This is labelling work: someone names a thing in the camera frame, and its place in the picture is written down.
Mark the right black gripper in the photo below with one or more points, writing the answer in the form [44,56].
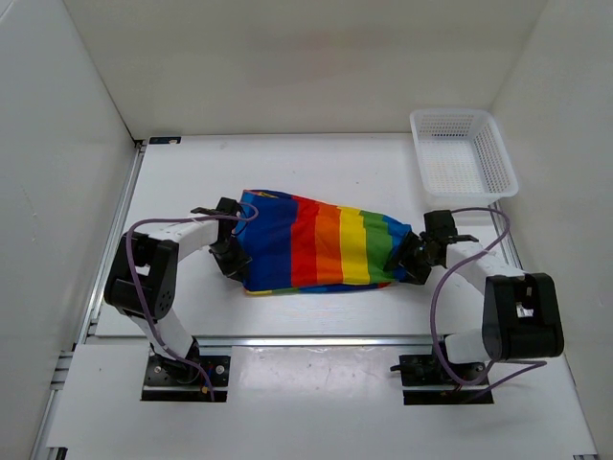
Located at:
[419,275]

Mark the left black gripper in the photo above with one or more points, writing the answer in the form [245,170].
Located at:
[238,264]

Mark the rainbow striped shorts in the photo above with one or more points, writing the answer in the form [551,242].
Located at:
[298,244]

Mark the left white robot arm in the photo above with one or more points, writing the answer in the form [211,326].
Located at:
[142,280]

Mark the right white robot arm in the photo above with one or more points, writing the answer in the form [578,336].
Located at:
[520,315]

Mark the white perforated plastic basket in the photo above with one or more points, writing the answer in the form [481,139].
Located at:
[462,158]

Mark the small black corner label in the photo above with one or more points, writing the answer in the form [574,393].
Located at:
[165,140]

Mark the aluminium front rail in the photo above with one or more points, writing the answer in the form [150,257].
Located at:
[315,341]

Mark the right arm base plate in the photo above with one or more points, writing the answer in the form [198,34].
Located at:
[426,382]

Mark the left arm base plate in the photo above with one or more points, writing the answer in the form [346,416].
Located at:
[167,381]

